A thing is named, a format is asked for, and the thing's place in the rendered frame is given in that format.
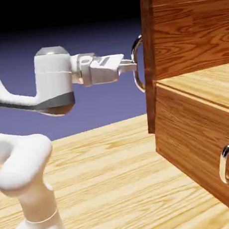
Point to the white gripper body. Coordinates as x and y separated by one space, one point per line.
103 72

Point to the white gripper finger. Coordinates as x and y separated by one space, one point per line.
127 61
127 67

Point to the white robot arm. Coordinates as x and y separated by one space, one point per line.
52 77

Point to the tall wooden cabinet door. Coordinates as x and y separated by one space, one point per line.
150 82

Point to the wooden cabinet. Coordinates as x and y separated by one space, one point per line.
190 37

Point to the wide wooden cabinet door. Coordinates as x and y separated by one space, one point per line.
189 142

